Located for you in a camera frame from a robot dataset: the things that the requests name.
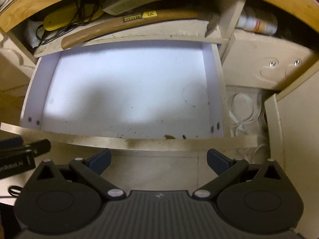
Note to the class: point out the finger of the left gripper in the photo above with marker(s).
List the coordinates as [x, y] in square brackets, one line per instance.
[11, 143]
[38, 148]

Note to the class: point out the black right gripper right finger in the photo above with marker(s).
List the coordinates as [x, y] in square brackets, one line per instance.
[237, 179]

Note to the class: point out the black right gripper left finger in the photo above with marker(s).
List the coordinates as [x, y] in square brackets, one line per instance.
[78, 180]

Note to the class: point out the white wooden drawer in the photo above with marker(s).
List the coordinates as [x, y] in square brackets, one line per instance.
[152, 95]

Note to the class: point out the cream drawer front with knobs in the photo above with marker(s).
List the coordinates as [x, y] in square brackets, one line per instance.
[266, 62]

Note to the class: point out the cream cabinet side panel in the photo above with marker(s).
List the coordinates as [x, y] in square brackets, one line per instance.
[292, 117]

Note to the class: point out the yellow plastic tool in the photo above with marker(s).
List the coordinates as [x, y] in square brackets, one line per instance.
[71, 14]

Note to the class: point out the white labelled bottle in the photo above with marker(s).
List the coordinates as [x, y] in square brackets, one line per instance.
[257, 21]

